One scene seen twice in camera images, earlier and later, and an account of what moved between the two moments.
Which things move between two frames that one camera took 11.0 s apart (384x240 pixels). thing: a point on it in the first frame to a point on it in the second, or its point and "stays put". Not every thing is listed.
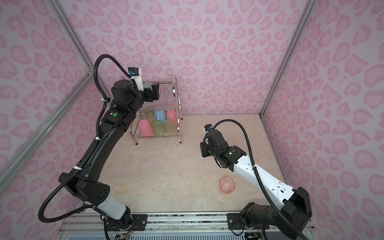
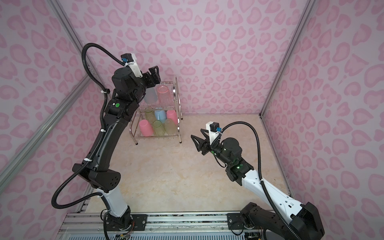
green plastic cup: [158, 128] stays put
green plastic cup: [150, 114] stays put
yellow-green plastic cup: [170, 127] stays put
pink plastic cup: [146, 128] stays put
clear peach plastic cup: [227, 185] to [165, 94]
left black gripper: [147, 91] to [154, 76]
